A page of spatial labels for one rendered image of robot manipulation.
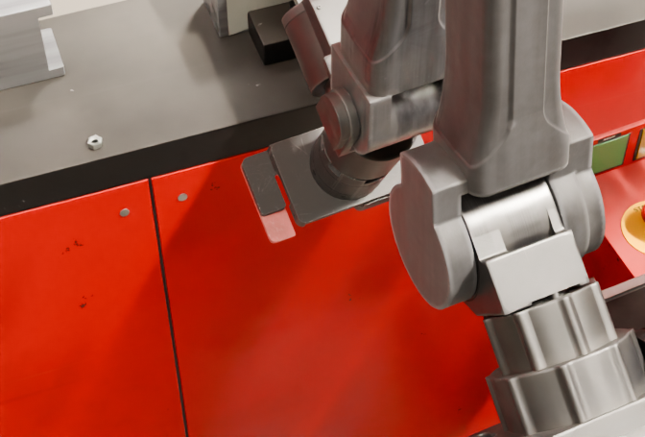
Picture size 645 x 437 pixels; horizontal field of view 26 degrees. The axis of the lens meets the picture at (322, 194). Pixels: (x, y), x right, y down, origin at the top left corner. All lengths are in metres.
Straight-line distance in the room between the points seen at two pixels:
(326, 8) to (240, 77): 0.45
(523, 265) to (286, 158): 0.32
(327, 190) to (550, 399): 0.33
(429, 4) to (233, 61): 0.62
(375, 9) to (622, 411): 0.27
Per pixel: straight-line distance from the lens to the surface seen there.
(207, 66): 1.41
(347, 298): 1.64
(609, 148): 1.43
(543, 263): 0.78
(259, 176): 1.06
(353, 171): 0.98
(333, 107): 0.88
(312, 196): 1.04
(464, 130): 0.75
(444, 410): 1.96
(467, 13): 0.71
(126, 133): 1.36
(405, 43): 0.83
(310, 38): 0.97
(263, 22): 1.41
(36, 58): 1.40
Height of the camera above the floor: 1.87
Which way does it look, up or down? 50 degrees down
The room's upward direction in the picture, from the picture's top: straight up
